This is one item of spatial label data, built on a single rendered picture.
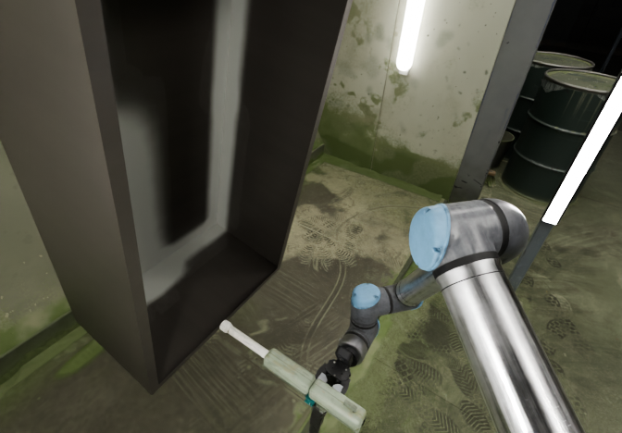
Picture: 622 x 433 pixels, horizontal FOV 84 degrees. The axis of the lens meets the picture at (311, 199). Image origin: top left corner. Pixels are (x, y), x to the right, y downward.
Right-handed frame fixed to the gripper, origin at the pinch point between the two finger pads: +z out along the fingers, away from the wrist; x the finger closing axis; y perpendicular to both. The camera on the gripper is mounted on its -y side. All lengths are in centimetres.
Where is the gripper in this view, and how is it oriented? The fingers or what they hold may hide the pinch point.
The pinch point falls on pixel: (318, 402)
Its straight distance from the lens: 109.1
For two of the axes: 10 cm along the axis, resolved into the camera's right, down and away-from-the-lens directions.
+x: -8.4, -3.8, 3.8
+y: -1.6, 8.5, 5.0
